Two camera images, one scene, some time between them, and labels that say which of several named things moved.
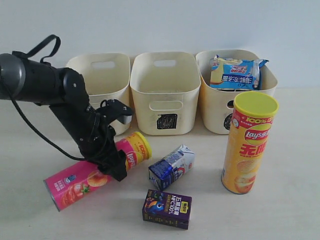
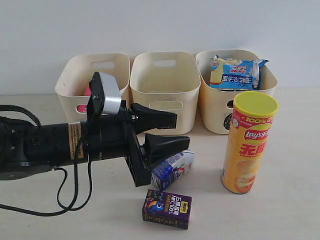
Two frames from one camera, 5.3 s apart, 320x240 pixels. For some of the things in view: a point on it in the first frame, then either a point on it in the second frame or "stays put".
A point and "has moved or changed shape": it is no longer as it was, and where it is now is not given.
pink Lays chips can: (64, 188) has moved or changed shape
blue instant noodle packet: (227, 73) stays put
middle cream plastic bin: (165, 87) stays put
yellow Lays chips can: (248, 142) stays put
